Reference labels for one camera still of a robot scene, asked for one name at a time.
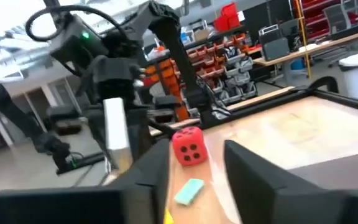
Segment grey office chair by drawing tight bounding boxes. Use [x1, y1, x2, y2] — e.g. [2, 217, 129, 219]
[321, 2, 354, 35]

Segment grey equipment case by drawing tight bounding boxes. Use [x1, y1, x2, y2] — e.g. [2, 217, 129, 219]
[258, 24, 291, 62]

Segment parts bin shelf rack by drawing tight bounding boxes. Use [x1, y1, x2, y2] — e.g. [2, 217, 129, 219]
[141, 30, 260, 122]

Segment yellow studded brick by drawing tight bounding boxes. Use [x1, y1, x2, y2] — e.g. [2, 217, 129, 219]
[163, 207, 175, 224]

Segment red foam die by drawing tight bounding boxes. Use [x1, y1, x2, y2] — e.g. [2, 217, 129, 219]
[172, 126, 209, 167]

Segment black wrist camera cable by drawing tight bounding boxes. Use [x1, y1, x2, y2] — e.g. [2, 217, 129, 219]
[25, 4, 127, 43]

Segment black metal table frame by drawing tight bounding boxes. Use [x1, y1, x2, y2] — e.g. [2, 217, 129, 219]
[147, 76, 358, 138]

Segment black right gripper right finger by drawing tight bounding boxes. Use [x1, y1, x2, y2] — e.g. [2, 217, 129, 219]
[224, 139, 358, 224]

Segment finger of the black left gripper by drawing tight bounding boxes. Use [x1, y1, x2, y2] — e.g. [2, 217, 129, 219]
[85, 105, 118, 171]
[128, 106, 154, 163]

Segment long wooden desk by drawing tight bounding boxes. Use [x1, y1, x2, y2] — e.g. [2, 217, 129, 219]
[253, 26, 358, 68]

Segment black equipment on floor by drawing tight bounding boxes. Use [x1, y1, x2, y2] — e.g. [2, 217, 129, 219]
[0, 80, 105, 175]

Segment red storage crates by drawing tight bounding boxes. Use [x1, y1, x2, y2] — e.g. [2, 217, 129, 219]
[213, 2, 242, 32]

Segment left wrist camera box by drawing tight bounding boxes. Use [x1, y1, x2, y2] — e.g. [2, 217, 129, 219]
[48, 14, 110, 68]

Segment mint green tile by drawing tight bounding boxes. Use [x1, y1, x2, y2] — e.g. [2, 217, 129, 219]
[174, 178, 205, 207]

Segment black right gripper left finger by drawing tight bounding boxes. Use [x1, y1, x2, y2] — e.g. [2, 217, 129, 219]
[0, 139, 171, 224]

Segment yellow cable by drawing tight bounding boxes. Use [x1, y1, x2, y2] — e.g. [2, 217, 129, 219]
[295, 0, 313, 78]

